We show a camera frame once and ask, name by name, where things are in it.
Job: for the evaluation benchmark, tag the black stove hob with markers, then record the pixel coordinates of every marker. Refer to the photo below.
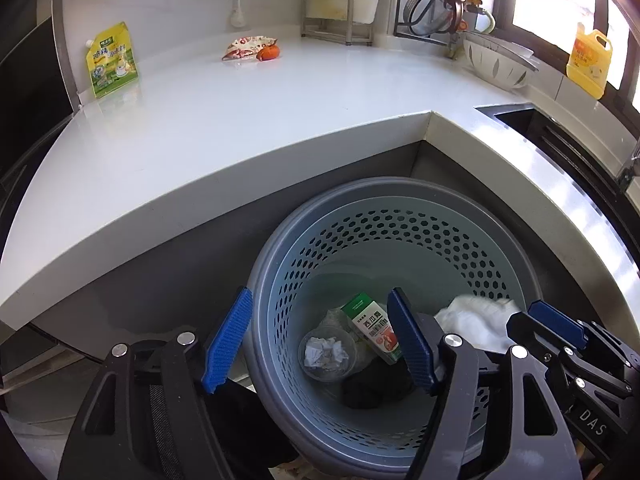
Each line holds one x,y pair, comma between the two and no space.
33,96

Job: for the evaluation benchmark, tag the grey perforated trash bin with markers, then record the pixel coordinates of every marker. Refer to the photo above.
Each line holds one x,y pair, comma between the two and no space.
370,236

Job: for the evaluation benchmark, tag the green white carton box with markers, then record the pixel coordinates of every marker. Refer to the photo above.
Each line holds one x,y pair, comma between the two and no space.
372,324

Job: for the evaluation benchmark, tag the yellow detergent bottle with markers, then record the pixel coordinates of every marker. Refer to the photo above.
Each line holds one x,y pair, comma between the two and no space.
590,61

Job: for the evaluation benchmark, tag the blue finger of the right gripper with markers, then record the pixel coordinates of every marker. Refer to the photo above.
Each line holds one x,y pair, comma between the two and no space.
559,323

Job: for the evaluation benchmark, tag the clear plastic cup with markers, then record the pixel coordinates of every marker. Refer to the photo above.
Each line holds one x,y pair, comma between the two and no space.
327,354

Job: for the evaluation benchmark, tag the white patterned colander bowl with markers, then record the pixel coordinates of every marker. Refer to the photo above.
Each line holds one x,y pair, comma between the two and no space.
502,63

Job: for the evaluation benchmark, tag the white tissue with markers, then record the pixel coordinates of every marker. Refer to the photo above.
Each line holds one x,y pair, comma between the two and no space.
480,321

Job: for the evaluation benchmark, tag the steel cutting board rack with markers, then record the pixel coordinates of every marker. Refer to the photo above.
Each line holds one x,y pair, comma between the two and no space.
340,30

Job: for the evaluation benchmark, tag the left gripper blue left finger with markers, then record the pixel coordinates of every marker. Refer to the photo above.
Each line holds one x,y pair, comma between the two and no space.
224,345

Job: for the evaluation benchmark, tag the orange peel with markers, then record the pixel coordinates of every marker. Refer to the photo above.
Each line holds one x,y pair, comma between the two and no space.
268,53

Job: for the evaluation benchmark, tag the blue white bottle brush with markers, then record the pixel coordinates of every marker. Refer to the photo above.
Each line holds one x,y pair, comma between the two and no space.
237,18

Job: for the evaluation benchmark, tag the steel pot lid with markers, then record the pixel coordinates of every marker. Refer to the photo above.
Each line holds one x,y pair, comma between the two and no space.
425,18

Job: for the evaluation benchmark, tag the red white snack wrapper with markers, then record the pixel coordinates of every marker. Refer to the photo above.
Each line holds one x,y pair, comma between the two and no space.
247,47

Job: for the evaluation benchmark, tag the black dish rack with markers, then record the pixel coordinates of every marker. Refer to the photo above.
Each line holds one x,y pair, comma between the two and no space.
471,9

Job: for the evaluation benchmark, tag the yellow seasoning pouch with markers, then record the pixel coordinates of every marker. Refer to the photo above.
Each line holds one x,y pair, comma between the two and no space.
110,60

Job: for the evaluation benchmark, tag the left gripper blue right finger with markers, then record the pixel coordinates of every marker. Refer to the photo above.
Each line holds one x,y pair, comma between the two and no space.
414,331

